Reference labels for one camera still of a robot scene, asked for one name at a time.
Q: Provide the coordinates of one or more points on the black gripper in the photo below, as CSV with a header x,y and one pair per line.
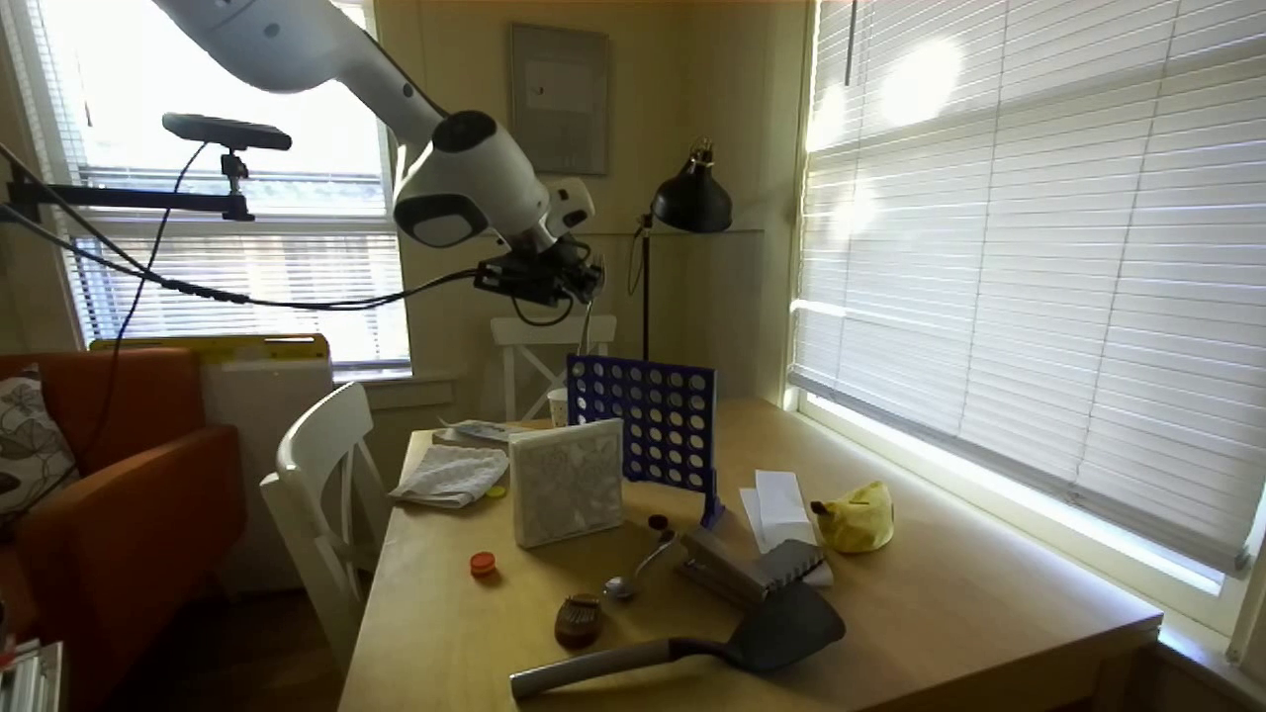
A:
x,y
548,276

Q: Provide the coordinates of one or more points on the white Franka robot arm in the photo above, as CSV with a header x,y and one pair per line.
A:
x,y
476,170

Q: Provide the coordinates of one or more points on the small dark red object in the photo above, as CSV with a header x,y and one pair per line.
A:
x,y
658,529

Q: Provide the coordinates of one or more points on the yellow crumpled object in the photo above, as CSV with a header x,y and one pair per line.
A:
x,y
855,520

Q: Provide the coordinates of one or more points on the white cross-braced chair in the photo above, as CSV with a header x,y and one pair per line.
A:
x,y
537,332

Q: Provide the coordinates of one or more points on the blue connect four grid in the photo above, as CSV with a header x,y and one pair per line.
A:
x,y
643,369

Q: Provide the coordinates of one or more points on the black desk lamp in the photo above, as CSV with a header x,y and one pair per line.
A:
x,y
694,201

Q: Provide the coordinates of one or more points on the small grey crumpled cloth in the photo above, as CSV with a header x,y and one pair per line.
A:
x,y
471,431

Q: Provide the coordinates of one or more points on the flat grey white box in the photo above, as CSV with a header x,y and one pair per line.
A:
x,y
569,479

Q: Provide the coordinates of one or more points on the grey folded cloth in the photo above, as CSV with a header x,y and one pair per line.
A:
x,y
454,475

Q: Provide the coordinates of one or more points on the small white window blinds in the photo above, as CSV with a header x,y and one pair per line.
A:
x,y
261,330

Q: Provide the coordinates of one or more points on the red bottle cap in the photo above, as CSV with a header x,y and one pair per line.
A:
x,y
483,566

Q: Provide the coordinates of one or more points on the white board with yellow edge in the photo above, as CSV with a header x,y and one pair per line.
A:
x,y
261,398

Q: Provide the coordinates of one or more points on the metal spoon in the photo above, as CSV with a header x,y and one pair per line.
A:
x,y
619,588

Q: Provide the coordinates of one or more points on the small white carton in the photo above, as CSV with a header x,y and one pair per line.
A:
x,y
781,506

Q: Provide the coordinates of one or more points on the white wooden chair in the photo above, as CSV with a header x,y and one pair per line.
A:
x,y
310,517

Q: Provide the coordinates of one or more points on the small brown bowl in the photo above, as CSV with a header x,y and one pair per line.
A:
x,y
581,621

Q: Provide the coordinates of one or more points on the dark book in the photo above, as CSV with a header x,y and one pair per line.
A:
x,y
739,570

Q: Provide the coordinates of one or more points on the orange armchair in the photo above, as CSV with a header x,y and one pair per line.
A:
x,y
133,529

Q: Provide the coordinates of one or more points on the large white window blinds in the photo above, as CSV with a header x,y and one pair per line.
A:
x,y
1053,264

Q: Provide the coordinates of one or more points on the grey patterned pillow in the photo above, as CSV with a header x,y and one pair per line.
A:
x,y
27,441

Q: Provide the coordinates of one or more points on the stack of white papers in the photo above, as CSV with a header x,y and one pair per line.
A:
x,y
28,677

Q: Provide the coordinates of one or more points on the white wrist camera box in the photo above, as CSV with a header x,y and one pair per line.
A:
x,y
573,208

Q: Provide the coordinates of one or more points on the framed wall picture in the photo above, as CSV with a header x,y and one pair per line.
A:
x,y
561,102

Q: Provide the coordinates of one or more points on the black bar camera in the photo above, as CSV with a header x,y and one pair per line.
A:
x,y
222,129

